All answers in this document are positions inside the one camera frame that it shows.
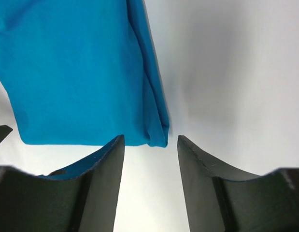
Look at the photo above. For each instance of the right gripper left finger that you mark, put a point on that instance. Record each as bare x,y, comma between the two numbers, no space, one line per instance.
81,197

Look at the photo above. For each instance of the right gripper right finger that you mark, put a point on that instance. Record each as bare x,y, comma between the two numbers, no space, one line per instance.
222,198

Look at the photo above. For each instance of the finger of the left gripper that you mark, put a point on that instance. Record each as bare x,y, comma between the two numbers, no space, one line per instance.
4,132

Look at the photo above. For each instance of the blue polo shirt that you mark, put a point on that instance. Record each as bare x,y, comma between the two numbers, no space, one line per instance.
76,73

